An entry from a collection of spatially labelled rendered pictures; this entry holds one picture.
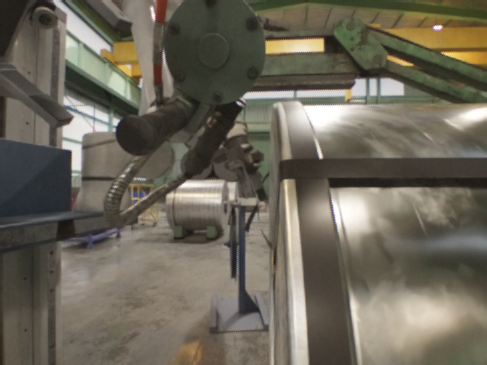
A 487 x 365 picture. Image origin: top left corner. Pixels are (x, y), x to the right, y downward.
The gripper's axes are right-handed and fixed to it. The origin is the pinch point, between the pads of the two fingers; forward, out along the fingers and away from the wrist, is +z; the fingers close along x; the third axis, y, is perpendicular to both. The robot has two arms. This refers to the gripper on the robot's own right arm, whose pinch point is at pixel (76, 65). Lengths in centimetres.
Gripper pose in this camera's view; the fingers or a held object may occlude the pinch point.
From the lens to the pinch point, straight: 34.6
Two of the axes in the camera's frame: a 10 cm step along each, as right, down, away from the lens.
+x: -6.9, 6.4, 3.4
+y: 0.8, -4.0, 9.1
